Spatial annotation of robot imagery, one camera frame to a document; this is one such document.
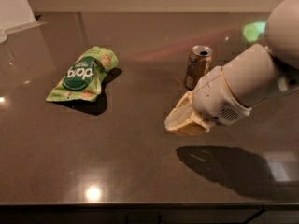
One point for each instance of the orange soda can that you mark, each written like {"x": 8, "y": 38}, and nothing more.
{"x": 199, "y": 61}

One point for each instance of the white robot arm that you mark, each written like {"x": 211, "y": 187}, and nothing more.
{"x": 264, "y": 72}

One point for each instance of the green chip snack bag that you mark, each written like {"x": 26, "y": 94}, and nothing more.
{"x": 83, "y": 80}

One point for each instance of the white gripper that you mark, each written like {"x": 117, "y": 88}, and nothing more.
{"x": 214, "y": 97}

